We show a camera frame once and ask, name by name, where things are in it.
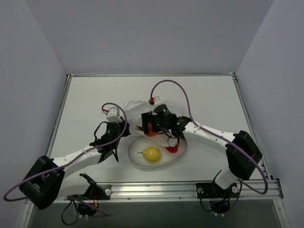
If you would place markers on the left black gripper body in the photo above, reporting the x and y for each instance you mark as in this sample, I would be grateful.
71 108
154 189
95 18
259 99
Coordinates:
110 147

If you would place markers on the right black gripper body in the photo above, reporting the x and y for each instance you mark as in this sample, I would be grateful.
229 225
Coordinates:
146 122

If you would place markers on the orange fake fruit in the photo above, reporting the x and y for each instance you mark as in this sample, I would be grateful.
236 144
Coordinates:
150 133

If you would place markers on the white plastic bag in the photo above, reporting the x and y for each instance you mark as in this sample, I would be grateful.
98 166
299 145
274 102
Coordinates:
134 109

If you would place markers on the red yellow fake peach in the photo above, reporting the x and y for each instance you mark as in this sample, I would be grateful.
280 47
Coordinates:
173 149

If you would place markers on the yellow fake pear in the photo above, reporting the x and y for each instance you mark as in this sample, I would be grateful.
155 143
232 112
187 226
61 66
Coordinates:
151 154

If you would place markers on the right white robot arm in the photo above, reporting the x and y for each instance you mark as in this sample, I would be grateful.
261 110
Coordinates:
242 153

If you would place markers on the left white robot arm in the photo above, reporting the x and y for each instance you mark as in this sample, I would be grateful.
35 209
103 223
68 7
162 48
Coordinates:
43 182

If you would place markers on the white oval plate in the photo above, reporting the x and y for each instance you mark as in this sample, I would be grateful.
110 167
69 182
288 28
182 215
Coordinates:
140 143

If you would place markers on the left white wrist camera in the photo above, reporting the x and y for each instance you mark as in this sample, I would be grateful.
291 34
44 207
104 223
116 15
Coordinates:
112 115

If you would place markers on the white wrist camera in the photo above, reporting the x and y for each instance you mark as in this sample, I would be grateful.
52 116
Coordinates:
155 99
112 115

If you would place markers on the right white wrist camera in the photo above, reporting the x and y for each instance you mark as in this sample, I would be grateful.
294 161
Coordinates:
155 99

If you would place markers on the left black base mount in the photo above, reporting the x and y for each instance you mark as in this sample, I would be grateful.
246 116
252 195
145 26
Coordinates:
87 204

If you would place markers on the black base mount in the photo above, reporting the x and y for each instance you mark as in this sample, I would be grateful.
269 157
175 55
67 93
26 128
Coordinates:
217 200
87 204

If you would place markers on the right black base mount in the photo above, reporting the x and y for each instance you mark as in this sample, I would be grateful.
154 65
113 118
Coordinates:
217 200

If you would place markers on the aluminium front rail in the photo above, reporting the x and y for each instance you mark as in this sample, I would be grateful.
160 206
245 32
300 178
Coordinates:
168 191

